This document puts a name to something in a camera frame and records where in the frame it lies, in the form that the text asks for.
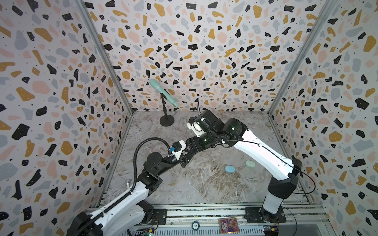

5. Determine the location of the blue earbud case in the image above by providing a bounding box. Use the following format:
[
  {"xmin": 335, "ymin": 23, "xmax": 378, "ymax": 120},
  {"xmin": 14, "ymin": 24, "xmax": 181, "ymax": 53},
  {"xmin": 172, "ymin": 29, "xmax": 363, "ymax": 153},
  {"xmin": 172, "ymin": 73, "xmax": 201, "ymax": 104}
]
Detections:
[{"xmin": 225, "ymin": 165, "xmax": 236, "ymax": 173}]

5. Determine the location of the mint green earbud case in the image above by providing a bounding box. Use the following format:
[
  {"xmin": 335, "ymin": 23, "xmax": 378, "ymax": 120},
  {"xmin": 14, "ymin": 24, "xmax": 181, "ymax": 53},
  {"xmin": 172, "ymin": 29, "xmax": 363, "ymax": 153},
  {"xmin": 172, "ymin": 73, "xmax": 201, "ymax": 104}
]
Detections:
[{"xmin": 245, "ymin": 160, "xmax": 256, "ymax": 168}]

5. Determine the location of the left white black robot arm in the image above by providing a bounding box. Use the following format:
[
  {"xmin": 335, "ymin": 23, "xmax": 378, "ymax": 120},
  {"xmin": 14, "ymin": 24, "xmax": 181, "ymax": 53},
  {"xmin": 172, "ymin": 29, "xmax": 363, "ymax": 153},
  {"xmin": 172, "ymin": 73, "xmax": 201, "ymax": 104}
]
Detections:
[{"xmin": 67, "ymin": 152, "xmax": 194, "ymax": 236}]

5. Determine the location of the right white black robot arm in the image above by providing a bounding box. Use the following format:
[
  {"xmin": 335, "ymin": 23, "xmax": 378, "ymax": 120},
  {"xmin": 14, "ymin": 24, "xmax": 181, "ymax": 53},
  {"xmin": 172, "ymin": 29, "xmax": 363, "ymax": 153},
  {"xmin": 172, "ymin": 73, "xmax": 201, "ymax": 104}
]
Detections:
[{"xmin": 186, "ymin": 117, "xmax": 302, "ymax": 222}]

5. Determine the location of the black microphone stand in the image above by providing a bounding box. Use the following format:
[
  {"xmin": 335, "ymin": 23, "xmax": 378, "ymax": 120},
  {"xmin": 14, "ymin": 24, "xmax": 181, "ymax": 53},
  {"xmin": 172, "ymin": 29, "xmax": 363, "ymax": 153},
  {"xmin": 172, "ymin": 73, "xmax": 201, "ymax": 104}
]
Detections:
[{"xmin": 159, "ymin": 93, "xmax": 175, "ymax": 127}]

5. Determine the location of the round black white button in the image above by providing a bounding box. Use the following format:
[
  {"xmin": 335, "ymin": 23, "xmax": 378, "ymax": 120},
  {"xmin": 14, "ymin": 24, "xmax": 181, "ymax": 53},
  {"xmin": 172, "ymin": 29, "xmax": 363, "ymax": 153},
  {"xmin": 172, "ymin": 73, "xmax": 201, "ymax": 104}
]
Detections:
[{"xmin": 192, "ymin": 221, "xmax": 200, "ymax": 231}]

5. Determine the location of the mint green microphone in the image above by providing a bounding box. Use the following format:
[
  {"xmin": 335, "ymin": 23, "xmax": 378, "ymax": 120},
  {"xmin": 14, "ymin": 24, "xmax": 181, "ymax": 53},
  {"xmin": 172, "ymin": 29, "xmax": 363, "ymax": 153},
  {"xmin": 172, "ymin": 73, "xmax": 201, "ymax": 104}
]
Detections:
[{"xmin": 149, "ymin": 79, "xmax": 179, "ymax": 108}]

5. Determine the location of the colourful square card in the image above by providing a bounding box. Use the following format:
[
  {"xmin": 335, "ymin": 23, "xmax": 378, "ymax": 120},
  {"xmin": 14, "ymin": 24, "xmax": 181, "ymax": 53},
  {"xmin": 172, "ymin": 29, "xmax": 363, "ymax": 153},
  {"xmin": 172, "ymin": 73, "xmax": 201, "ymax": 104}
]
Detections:
[{"xmin": 219, "ymin": 217, "xmax": 240, "ymax": 234}]

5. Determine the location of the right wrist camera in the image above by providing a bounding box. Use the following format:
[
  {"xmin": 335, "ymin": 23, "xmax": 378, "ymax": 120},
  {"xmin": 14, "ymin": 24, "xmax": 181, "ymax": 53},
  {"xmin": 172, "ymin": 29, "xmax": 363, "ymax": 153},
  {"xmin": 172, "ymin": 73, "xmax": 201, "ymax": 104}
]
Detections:
[{"xmin": 187, "ymin": 110, "xmax": 224, "ymax": 138}]

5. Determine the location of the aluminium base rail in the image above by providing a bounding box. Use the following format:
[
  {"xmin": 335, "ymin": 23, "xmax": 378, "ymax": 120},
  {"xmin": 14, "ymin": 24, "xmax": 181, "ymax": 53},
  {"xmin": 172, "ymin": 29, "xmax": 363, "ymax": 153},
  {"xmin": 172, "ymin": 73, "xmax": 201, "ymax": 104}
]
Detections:
[{"xmin": 97, "ymin": 203, "xmax": 331, "ymax": 236}]

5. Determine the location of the left black corrugated cable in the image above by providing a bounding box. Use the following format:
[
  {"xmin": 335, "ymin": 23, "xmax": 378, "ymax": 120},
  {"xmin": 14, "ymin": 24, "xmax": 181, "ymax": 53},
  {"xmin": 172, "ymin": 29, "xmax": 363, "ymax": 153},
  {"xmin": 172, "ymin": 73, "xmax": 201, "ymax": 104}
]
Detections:
[{"xmin": 70, "ymin": 137, "xmax": 172, "ymax": 236}]

